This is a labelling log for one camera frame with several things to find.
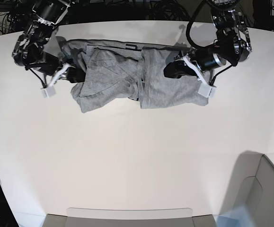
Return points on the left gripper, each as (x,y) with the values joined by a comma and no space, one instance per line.
(203,60)

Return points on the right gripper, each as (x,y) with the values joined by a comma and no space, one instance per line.
(49,69)

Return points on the grey T-shirt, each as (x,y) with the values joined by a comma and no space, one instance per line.
(115,69)

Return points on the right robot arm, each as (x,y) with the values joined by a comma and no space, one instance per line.
(29,49)

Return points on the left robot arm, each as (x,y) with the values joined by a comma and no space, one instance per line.
(232,43)

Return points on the beige chair right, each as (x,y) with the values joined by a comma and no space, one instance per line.
(254,206)

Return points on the beige chair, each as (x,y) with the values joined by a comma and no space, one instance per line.
(79,217)
(254,206)

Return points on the beige chair back bottom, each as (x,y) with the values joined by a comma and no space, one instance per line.
(79,217)

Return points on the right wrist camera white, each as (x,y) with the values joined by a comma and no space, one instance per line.
(48,92)

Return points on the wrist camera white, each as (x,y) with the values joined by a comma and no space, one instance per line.
(48,92)
(206,90)

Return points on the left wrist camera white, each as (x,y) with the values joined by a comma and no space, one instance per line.
(206,90)

